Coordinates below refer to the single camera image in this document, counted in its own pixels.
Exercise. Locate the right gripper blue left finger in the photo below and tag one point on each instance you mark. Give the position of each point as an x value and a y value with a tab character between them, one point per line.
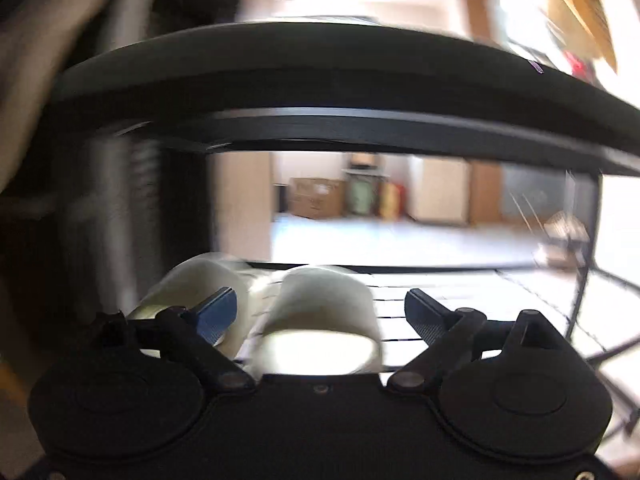
214	315

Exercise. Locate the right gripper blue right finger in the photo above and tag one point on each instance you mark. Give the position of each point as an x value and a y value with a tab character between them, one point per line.
427	316

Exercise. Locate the brown cardboard box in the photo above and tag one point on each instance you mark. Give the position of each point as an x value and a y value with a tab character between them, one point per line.
316	198

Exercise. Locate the black metal shoe rack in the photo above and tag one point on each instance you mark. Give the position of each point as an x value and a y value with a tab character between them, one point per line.
461	163

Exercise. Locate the yellow cartoon tote bag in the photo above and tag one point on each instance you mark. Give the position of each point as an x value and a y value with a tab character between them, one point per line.
583	29

